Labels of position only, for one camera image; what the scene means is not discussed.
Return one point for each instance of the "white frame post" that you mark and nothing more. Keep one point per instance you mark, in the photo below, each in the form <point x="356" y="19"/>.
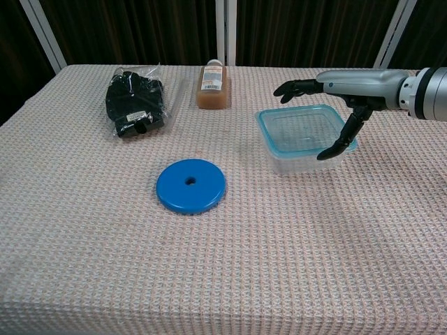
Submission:
<point x="226" y="31"/>
<point x="394" y="35"/>
<point x="43" y="35"/>

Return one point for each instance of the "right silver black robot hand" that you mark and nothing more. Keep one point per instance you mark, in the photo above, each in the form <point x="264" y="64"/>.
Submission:
<point x="363" y="83"/>

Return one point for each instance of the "blue round disc with hole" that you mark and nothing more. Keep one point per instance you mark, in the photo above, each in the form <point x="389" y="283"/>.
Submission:
<point x="195" y="195"/>

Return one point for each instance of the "pink waffle tablecloth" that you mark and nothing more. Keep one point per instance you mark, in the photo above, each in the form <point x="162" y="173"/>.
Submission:
<point x="209" y="265"/>

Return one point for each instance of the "clear plastic container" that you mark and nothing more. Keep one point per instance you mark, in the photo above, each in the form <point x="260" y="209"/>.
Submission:
<point x="297" y="164"/>

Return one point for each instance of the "brown liquid plastic bottle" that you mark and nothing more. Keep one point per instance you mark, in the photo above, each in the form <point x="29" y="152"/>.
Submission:
<point x="213" y="94"/>

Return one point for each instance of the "black pleated curtain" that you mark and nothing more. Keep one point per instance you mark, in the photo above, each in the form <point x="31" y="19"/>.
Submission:
<point x="139" y="31"/>

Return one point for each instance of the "teal container lid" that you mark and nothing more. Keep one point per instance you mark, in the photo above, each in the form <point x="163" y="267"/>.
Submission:
<point x="300" y="129"/>

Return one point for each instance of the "black gloves in clear bag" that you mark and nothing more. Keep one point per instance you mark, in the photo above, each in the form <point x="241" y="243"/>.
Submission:
<point x="134" y="101"/>

